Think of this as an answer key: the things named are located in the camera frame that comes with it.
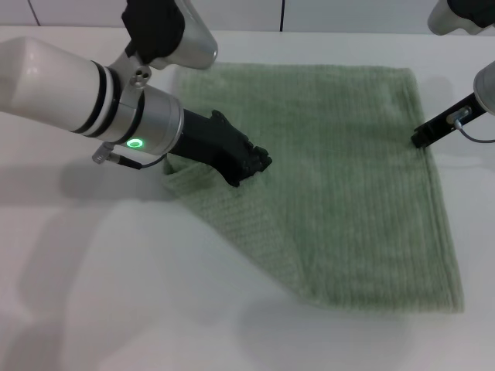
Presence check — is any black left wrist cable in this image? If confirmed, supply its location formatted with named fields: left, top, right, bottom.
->
left=91, top=141, right=172, bottom=171

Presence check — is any green ribbed towel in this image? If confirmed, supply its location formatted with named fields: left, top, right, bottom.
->
left=160, top=61, right=466, bottom=313

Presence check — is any grey right wrist cable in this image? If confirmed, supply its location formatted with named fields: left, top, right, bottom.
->
left=448, top=107, right=495, bottom=144

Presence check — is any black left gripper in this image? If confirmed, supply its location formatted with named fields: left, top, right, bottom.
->
left=169, top=109, right=273, bottom=189

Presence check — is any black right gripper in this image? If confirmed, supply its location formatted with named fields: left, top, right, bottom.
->
left=411, top=92, right=484, bottom=150

